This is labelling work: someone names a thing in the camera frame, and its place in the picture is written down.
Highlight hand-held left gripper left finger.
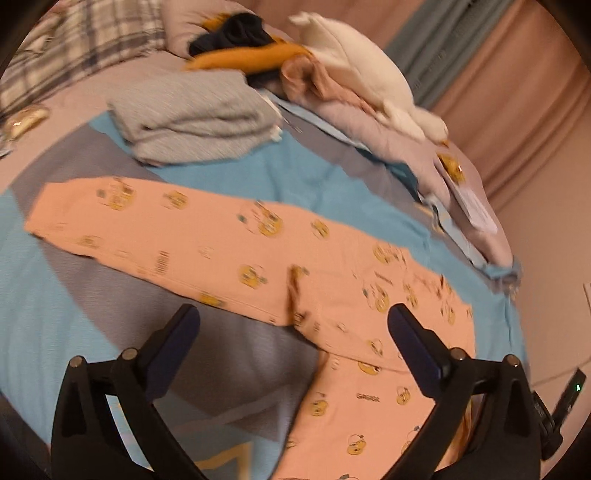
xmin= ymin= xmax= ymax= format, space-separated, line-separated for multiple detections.
xmin=51 ymin=303 xmax=208 ymax=480

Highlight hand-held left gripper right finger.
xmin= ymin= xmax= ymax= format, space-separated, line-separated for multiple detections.
xmin=388 ymin=303 xmax=544 ymax=480

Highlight pink cartoon print pants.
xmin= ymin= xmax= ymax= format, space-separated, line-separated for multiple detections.
xmin=24 ymin=176 xmax=478 ymax=480

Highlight folded grey clothes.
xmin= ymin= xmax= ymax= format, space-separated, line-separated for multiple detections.
xmin=106 ymin=71 xmax=284 ymax=167

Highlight dark teal cloth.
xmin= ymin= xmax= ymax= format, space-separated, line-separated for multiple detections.
xmin=388 ymin=161 xmax=422 ymax=195

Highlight small yellow plush charm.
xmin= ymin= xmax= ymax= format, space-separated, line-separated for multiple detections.
xmin=436 ymin=154 xmax=465 ymax=184

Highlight lilac quilt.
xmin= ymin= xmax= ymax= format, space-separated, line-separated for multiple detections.
xmin=277 ymin=92 xmax=515 ymax=268

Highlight blue and grey blanket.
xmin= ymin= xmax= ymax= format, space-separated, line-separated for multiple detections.
xmin=0 ymin=108 xmax=529 ymax=480

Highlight yellow packet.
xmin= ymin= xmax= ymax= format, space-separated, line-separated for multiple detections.
xmin=7 ymin=105 xmax=49 ymax=139

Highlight pink curtain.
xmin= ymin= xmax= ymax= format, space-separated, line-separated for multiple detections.
xmin=434 ymin=0 xmax=591 ymax=208

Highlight crumpled pink cloth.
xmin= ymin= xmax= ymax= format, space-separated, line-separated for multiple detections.
xmin=279 ymin=55 xmax=370 ymax=109

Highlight white plush toy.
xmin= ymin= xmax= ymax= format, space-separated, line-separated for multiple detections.
xmin=288 ymin=11 xmax=451 ymax=141

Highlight mustard yellow cloth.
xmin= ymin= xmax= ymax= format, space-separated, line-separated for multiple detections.
xmin=185 ymin=14 xmax=315 ymax=77

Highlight teal curtain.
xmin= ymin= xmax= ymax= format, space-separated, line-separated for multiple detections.
xmin=383 ymin=0 xmax=513 ymax=109

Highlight plaid pillow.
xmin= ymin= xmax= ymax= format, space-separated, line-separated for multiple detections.
xmin=0 ymin=0 xmax=167 ymax=116

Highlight dark navy cloth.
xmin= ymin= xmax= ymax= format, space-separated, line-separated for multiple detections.
xmin=188 ymin=13 xmax=273 ymax=56

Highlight pink pillow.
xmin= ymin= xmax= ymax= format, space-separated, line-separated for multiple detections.
xmin=161 ymin=0 xmax=259 ymax=61

